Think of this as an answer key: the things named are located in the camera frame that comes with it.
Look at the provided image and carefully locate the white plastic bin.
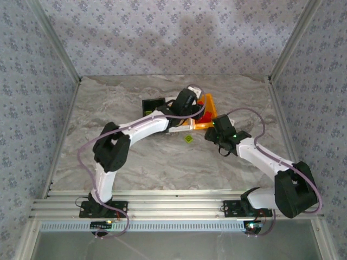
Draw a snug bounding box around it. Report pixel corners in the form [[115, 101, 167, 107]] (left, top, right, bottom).
[[167, 95, 195, 134]]

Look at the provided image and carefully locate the yellow plastic bin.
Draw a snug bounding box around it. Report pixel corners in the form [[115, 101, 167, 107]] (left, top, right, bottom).
[[193, 93, 218, 131]]

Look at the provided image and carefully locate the black plastic bin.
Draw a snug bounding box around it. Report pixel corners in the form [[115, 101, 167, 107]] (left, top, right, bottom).
[[142, 97, 166, 119]]

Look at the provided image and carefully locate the aluminium base beam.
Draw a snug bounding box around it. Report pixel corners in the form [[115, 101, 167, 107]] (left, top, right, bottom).
[[28, 189, 325, 220]]

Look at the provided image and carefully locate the black controller board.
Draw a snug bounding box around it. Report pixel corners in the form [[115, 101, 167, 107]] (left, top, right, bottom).
[[243, 220, 263, 233], [91, 220, 113, 230]]

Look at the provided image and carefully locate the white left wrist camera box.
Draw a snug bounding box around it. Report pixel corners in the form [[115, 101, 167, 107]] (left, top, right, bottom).
[[187, 85, 203, 98]]

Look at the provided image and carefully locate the aluminium side frame rail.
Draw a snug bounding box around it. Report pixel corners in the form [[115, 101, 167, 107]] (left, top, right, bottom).
[[40, 78, 83, 198], [267, 77, 301, 166]]

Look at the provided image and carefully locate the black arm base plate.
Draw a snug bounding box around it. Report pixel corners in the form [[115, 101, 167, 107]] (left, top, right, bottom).
[[222, 200, 273, 217], [79, 200, 128, 218]]

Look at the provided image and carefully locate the slotted grey cable duct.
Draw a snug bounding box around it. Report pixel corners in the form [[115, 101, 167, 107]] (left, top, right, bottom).
[[40, 220, 262, 233]]

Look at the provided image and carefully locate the aluminium upright frame post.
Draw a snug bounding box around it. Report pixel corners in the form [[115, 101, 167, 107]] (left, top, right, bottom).
[[267, 0, 325, 82], [25, 0, 82, 82]]

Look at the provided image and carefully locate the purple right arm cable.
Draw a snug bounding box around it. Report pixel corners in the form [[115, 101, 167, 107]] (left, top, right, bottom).
[[226, 107, 324, 238]]

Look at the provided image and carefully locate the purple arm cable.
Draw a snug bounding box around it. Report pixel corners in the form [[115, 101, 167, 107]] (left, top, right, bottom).
[[226, 107, 324, 238], [77, 84, 208, 241]]

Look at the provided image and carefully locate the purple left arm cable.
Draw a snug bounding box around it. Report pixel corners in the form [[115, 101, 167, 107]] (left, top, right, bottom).
[[77, 84, 208, 241]]

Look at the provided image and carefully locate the aluminium frame leg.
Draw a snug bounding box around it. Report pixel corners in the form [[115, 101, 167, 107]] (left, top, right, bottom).
[[15, 218, 41, 260], [311, 219, 339, 260]]

